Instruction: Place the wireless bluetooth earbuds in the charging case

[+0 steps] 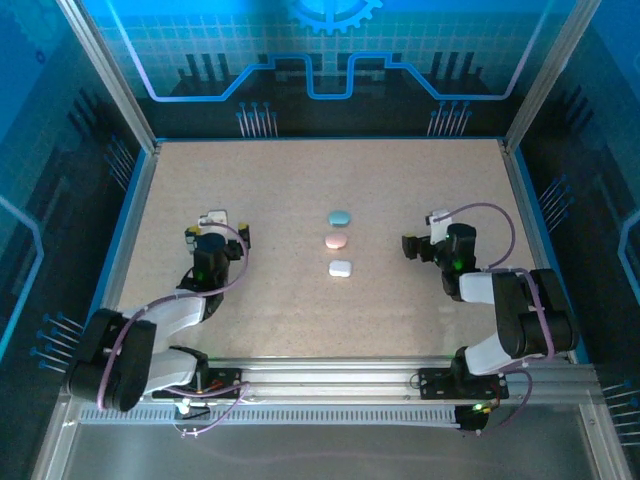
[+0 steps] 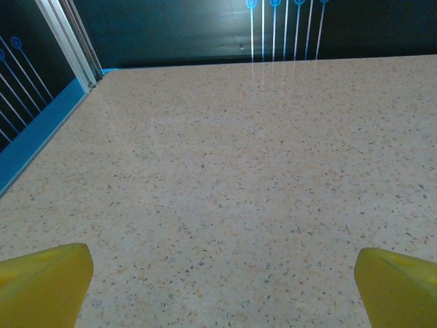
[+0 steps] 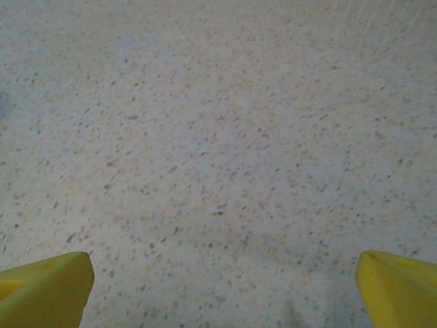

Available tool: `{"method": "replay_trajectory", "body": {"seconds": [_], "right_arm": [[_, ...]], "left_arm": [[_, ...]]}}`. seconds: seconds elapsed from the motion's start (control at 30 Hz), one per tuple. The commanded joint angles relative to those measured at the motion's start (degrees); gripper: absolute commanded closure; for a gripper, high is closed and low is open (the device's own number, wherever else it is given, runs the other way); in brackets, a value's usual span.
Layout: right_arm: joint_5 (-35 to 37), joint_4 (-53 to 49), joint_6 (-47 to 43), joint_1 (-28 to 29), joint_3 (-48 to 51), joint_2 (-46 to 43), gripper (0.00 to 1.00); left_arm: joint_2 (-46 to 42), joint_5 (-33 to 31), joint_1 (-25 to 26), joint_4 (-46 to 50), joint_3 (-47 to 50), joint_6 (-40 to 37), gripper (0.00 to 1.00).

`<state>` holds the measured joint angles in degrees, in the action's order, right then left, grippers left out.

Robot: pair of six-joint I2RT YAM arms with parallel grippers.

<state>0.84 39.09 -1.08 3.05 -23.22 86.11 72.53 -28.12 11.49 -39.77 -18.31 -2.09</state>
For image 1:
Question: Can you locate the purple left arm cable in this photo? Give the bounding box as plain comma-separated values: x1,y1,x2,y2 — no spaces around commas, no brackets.
94,217,251,440

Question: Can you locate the aluminium corner post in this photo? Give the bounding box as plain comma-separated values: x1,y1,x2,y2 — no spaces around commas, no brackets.
54,0,162,154
502,0,604,151

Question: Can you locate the grey slotted cable duct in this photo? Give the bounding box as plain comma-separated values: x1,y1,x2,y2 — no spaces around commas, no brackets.
77,407,464,427

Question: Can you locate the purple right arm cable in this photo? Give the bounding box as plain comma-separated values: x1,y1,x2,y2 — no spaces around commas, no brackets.
433,201,557,437

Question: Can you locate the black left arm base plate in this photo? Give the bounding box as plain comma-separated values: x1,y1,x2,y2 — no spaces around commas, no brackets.
151,367,245,401

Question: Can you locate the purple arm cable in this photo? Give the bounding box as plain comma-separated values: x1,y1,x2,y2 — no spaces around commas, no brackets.
433,201,557,437
94,217,251,440

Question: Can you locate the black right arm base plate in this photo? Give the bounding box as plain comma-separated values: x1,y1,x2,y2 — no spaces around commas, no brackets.
417,367,510,401

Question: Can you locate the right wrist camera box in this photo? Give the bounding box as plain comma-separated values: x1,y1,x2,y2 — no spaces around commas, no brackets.
424,209,451,246

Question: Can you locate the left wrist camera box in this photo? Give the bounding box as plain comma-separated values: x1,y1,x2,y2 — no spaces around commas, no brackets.
198,209,231,232

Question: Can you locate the aluminium side rail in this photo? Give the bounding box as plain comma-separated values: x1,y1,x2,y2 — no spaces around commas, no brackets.
498,139,576,361
82,142,162,365

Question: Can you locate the grey metal panel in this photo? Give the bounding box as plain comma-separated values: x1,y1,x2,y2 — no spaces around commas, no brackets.
32,399,637,480

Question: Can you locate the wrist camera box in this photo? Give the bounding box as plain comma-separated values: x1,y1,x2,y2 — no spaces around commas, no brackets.
198,209,231,232
424,209,451,246

